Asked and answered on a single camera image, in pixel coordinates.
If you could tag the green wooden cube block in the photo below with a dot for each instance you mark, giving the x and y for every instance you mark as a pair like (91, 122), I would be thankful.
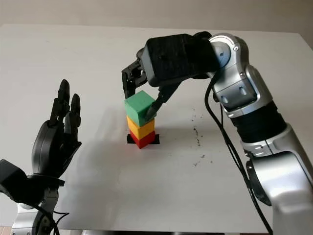
(137, 104)

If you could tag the red wooden cube block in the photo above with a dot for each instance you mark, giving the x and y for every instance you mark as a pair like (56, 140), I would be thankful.
(143, 142)

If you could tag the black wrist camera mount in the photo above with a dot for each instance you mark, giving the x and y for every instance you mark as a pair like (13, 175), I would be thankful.
(14, 181)
(176, 58)

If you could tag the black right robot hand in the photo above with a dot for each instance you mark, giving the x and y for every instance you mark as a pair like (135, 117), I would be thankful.
(130, 74)

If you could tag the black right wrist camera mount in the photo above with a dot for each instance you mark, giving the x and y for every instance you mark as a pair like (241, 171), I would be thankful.
(176, 58)

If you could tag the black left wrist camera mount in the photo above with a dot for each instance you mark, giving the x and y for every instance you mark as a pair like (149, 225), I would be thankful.
(14, 181)

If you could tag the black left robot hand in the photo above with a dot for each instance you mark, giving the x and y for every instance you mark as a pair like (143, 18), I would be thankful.
(51, 144)

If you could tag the yellow wooden cube block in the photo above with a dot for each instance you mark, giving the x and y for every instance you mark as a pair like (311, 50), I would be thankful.
(144, 128)

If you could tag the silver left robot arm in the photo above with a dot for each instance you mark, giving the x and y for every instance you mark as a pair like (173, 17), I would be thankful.
(31, 218)

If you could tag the black tape strip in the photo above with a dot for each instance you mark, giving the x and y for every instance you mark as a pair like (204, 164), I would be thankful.
(156, 140)

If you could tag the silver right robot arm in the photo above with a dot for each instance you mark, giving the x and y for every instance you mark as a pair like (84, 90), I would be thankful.
(274, 137)

